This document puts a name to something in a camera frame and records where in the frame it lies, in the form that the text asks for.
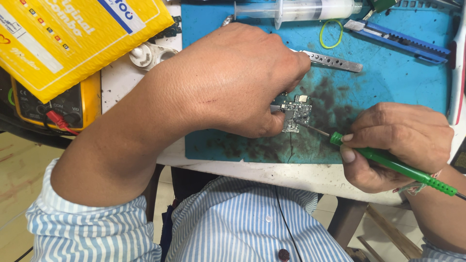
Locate clear plastic syringe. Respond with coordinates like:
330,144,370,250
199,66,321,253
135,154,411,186
234,0,363,30

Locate green soldering iron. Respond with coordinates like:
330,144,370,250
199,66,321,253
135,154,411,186
296,121,466,201

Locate white and red device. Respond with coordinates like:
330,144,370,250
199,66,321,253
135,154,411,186
446,5,466,126

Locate thread wrist bracelet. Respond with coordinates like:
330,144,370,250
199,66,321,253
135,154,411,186
392,169,443,196

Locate wooden strips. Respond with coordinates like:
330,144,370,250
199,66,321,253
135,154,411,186
346,204,424,262

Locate white plastic part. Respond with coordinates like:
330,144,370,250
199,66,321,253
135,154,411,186
129,41,179,72

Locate small phone circuit board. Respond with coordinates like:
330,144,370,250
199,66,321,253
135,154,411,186
271,94,313,134

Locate brown table leg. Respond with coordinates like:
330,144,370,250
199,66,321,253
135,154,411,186
327,197,369,250

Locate blue silicone work mat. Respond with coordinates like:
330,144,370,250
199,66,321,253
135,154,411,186
181,0,454,164

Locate thin black cable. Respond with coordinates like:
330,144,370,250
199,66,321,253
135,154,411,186
275,186,303,262

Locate blue striped shirt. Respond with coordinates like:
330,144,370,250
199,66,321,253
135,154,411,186
25,158,466,262

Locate red probe plug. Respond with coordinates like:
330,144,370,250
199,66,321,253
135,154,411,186
45,110,79,136

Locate person's left hand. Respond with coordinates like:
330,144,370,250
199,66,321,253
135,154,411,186
171,22,312,139

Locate dark circuit board strip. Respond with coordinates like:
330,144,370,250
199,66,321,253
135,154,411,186
147,15,183,43

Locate metal tweezers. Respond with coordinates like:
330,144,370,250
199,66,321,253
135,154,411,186
270,48,364,113

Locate blue utility knife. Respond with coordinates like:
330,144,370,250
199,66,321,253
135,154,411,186
344,19,451,65

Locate yellow padded envelope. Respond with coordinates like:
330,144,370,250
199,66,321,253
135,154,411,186
0,0,175,104

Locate black flat object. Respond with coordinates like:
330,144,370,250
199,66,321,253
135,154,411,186
451,136,466,174

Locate green handled tool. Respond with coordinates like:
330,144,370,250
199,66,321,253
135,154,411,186
363,0,398,21

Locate person's right hand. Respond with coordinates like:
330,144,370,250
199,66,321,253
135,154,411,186
340,102,455,194

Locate yellow-green rubber band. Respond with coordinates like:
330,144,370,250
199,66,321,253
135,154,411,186
320,19,344,49

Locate yellow multimeter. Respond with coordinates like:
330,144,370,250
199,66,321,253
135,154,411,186
10,71,102,132

